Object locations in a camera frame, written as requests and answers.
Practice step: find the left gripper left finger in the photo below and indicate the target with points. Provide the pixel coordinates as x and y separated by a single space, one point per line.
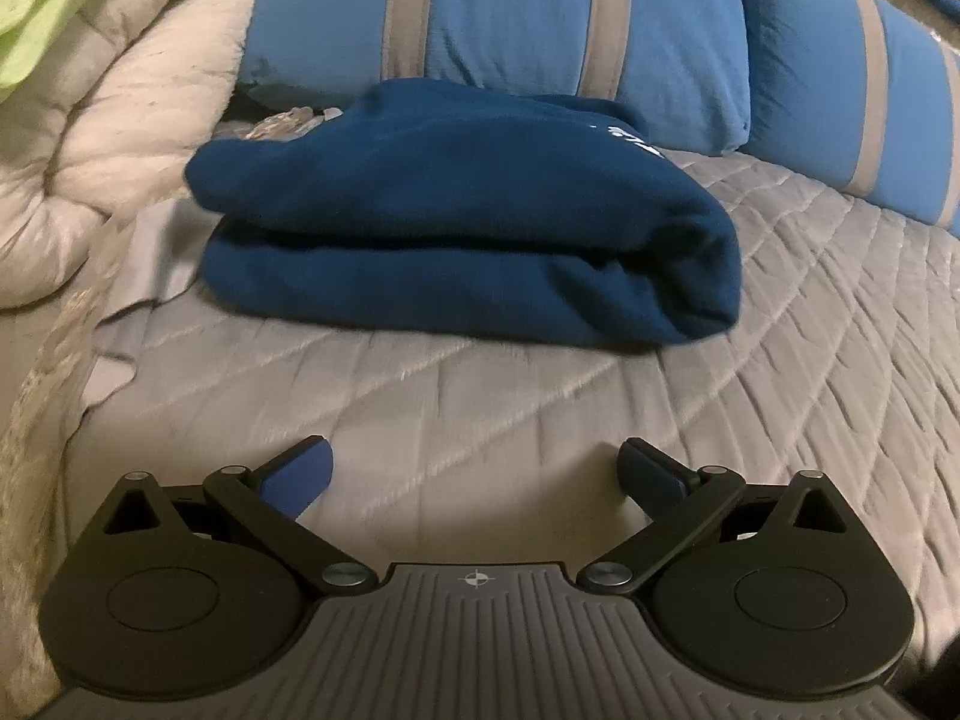
260 507

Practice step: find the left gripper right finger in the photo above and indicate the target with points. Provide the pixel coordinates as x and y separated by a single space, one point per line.
684 508

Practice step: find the dark blue sweatshirt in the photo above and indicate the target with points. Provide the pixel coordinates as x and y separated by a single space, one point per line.
435 207

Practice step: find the quilted beige bedspread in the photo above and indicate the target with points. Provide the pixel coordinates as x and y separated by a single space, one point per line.
447 449

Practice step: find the beige folded comforter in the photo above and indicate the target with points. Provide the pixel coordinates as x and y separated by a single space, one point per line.
104 125

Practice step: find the blue striped pillow right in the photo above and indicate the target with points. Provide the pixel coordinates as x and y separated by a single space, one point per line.
857 95

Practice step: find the blue striped pillow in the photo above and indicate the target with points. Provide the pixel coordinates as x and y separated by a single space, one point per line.
857 95
681 65

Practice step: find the blue striped pillow left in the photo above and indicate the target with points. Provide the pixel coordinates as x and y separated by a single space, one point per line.
681 65

